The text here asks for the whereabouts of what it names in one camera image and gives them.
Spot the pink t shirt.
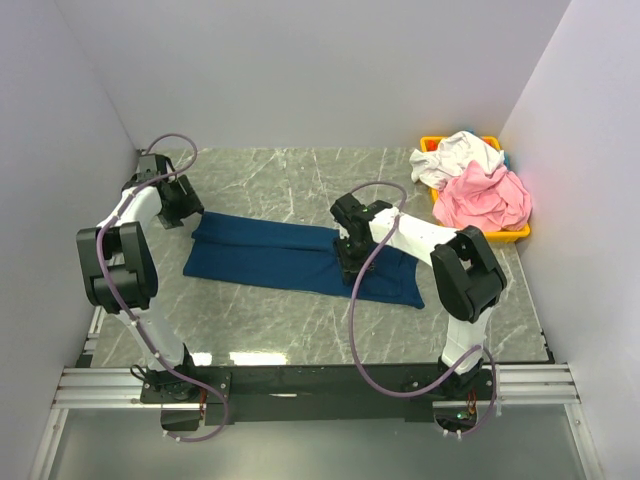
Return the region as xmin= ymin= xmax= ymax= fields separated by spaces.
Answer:
xmin=433 ymin=161 xmax=532 ymax=233

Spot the dark blue t shirt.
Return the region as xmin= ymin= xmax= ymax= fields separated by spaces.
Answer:
xmin=183 ymin=212 xmax=425 ymax=309

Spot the white t shirt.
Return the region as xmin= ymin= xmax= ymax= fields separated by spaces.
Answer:
xmin=409 ymin=131 xmax=505 ymax=191

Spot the black base beam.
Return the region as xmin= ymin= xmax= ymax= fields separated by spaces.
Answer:
xmin=140 ymin=363 xmax=492 ymax=430

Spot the yellow plastic bin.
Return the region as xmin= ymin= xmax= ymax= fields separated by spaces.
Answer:
xmin=420 ymin=135 xmax=531 ymax=243

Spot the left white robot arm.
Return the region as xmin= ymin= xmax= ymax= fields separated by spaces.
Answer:
xmin=76 ymin=153 xmax=204 ymax=402

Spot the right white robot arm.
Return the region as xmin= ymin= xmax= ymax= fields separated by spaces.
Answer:
xmin=330 ymin=193 xmax=507 ymax=399

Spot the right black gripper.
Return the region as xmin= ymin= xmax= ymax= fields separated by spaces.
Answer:
xmin=333 ymin=233 xmax=376 ymax=283

